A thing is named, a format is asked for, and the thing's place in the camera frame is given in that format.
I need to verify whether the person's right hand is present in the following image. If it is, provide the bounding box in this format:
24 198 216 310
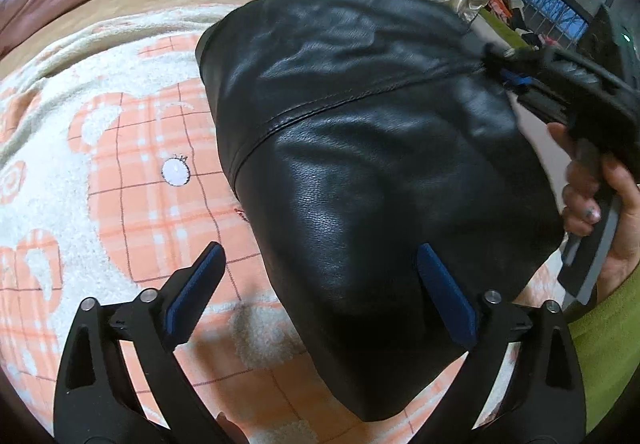
547 121 640 300

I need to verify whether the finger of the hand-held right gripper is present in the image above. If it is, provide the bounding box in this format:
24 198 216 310
480 43 571 88
514 89 573 127

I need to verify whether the person's right forearm green sleeve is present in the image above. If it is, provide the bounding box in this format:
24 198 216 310
567 269 640 440

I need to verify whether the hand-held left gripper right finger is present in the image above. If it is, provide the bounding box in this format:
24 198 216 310
410 244 588 444

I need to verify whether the white orange printed blanket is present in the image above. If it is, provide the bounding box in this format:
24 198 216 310
0 4 576 444

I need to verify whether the black leather jacket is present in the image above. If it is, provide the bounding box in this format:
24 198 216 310
195 0 566 422

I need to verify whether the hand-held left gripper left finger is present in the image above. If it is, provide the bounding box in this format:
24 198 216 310
52 241 251 444

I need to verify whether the person's left hand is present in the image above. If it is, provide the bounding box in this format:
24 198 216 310
215 416 248 444

